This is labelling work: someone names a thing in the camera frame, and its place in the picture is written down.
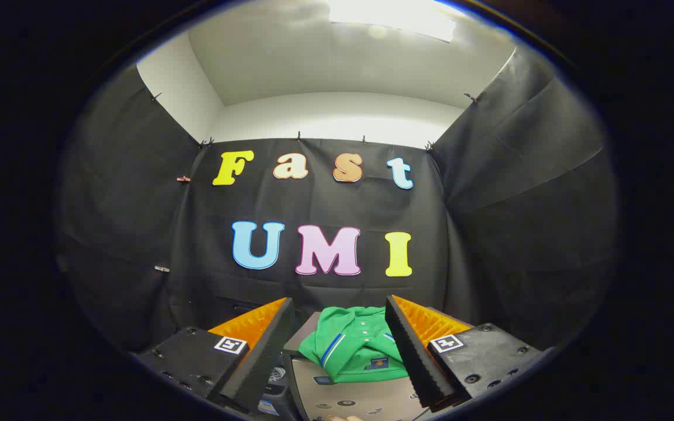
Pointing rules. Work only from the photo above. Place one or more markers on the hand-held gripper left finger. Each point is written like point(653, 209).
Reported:
point(264, 356)

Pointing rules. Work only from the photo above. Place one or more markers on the green polo shirt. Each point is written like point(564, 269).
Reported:
point(354, 351)

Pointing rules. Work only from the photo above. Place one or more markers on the black backdrop cloth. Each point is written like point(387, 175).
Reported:
point(325, 292)

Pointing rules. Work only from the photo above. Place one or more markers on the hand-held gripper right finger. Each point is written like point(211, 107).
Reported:
point(410, 351)

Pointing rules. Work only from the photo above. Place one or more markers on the ceiling light panel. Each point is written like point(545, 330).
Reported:
point(392, 17)

